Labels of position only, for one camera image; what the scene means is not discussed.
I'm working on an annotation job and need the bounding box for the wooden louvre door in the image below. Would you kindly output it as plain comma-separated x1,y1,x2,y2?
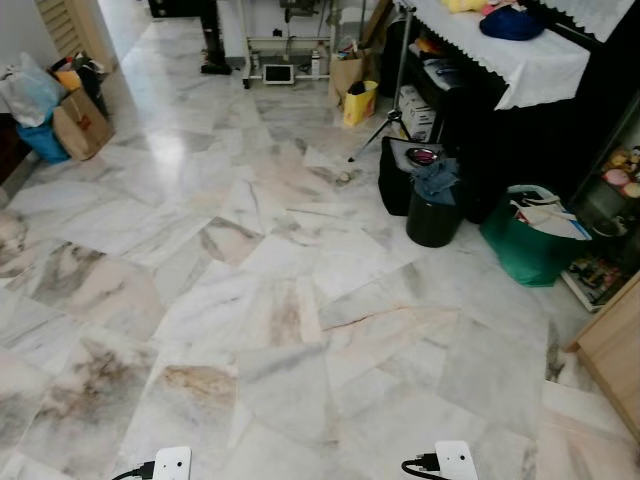
34,0,102,63

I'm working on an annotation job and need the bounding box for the white plastic bag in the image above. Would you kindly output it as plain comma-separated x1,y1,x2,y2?
0,52,67,128

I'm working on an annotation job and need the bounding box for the blue fabric bundle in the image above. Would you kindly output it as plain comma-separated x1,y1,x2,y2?
479,7,547,42

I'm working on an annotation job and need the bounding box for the black piano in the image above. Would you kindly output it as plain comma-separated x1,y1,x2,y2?
384,0,640,225

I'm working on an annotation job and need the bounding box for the light wooden cabinet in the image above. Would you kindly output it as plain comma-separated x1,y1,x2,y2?
569,278,640,437

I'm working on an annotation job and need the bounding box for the white metal frame table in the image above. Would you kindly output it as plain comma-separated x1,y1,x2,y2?
238,0,373,89

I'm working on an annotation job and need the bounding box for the yellow plush toy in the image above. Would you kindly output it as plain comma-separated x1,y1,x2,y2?
442,0,487,15

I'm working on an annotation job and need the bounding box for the white tablet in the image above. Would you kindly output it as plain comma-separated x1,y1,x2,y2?
261,63,296,86

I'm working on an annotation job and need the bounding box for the green fabric bag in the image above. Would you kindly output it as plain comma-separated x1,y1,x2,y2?
479,184,593,289

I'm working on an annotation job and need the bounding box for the tall brown paper bag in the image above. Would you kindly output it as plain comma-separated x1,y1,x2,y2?
329,44,373,107

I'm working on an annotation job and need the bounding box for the blue denim cloth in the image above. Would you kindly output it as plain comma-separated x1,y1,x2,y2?
413,158,462,204

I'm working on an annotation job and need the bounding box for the black tripod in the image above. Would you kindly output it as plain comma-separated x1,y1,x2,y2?
349,0,418,163

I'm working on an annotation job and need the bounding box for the black bag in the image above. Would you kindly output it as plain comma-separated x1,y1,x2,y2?
377,136,443,217

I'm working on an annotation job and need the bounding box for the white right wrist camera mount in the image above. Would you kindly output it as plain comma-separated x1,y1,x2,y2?
434,441,479,480

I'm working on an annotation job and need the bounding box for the blue bag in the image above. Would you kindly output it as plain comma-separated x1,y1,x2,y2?
14,119,72,165

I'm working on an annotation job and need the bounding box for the yellow bag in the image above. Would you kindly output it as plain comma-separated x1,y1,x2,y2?
342,80,380,128

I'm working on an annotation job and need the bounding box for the black upright stand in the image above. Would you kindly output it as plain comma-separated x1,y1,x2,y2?
199,0,234,77

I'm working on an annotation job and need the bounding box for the pink bowl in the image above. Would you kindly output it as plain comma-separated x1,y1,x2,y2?
405,147,442,168

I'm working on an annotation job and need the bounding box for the white cardboard box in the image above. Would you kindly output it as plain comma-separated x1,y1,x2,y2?
397,85,442,142

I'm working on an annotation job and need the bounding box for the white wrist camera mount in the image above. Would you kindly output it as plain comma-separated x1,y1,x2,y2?
434,441,479,480
150,447,192,480

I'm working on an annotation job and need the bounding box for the black round bin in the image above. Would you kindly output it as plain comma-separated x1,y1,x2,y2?
405,186,464,249

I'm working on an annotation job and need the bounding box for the wide brown paper bag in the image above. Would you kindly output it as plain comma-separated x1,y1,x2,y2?
51,87,116,162

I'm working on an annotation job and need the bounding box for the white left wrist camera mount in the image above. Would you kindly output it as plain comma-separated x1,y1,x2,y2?
150,447,192,480

